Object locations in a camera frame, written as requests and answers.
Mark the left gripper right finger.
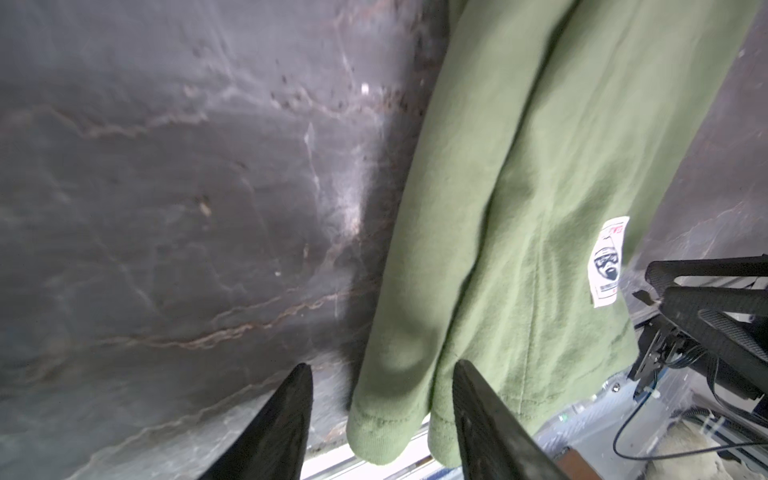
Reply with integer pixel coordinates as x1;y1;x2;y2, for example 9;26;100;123
452;360;567;480

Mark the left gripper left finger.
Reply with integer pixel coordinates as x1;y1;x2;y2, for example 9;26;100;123
200;363;313;480

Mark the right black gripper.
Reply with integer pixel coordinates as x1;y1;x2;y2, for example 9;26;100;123
627;255;767;414

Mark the green tank top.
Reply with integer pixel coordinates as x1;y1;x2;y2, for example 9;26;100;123
347;1;760;468

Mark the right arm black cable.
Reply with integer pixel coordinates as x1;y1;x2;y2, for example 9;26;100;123
611;353;768;462

